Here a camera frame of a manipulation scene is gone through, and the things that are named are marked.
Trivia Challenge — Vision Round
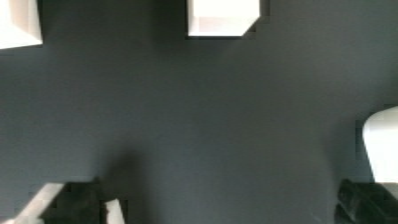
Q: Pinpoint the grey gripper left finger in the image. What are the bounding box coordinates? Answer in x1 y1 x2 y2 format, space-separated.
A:
12 181 131 224

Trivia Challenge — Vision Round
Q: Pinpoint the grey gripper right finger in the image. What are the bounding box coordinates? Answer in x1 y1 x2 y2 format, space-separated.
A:
337 180 398 224

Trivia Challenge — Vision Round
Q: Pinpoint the white desk leg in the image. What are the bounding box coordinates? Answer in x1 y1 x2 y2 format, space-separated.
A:
187 0 262 37
0 0 44 49

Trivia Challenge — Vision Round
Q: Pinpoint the white left fence block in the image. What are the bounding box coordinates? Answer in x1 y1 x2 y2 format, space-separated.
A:
363 106 398 183

